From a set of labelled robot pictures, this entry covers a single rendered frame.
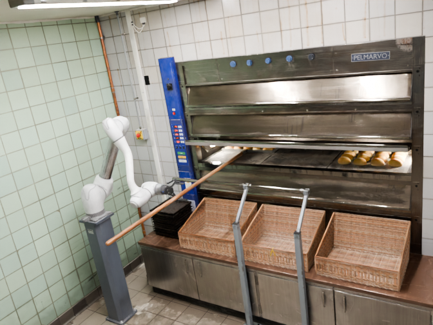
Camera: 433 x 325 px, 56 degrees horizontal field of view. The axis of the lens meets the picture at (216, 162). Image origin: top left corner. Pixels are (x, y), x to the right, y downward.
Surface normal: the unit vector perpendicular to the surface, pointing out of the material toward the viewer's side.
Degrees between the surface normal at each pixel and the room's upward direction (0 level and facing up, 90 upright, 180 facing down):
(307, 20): 90
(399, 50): 90
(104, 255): 90
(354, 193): 70
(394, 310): 90
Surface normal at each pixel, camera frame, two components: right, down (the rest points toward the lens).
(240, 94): -0.54, -0.01
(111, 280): 0.24, 0.27
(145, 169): -0.52, 0.33
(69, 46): 0.84, 0.05
